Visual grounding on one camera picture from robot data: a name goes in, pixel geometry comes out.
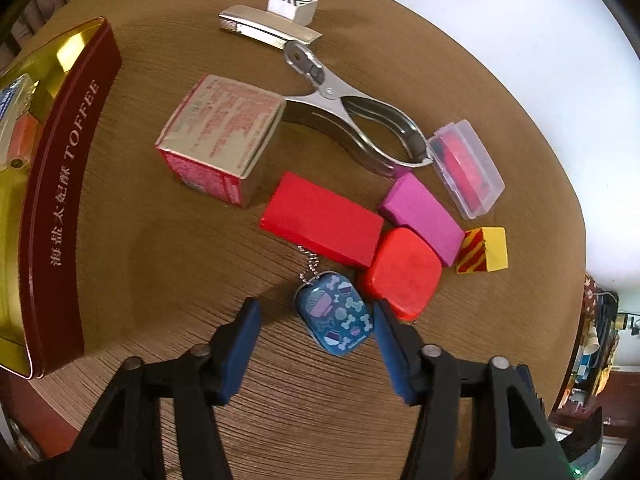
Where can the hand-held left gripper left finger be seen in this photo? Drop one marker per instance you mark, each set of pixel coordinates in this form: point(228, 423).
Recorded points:
point(240, 350)

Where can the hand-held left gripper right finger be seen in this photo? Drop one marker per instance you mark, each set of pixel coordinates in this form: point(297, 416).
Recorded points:
point(395, 355)

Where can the red-orange rounded square block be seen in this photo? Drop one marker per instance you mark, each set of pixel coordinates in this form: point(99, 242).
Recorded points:
point(402, 270)

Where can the yellow red-striped block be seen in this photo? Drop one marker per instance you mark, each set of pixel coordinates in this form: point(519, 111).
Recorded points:
point(492, 252)

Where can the magenta rectangular block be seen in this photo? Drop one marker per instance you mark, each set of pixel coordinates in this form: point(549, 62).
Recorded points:
point(420, 215)

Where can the red rectangular block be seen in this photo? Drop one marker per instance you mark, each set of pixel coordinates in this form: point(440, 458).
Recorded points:
point(320, 217)

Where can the clear plastic case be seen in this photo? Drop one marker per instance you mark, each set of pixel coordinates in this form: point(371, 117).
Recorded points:
point(465, 170)

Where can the dark red rectangular tin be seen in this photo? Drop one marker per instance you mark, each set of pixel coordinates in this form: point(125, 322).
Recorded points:
point(60, 210)

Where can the red printed cardboard box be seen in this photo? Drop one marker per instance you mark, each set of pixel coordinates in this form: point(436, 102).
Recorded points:
point(220, 120)

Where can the large metal clamp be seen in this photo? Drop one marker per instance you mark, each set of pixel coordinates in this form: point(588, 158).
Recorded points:
point(320, 110)

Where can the cluttered dark shelf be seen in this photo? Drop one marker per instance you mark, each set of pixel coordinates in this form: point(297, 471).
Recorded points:
point(597, 340)

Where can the orange brown block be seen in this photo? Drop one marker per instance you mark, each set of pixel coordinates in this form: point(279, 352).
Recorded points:
point(24, 136)

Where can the blue white toothpaste box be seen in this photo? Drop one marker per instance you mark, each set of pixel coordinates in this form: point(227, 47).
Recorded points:
point(10, 102)

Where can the white zigzag patterned block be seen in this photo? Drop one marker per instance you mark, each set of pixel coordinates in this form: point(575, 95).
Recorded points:
point(295, 10)

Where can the beige striped curtain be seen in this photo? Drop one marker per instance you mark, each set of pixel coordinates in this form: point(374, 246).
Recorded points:
point(35, 17)

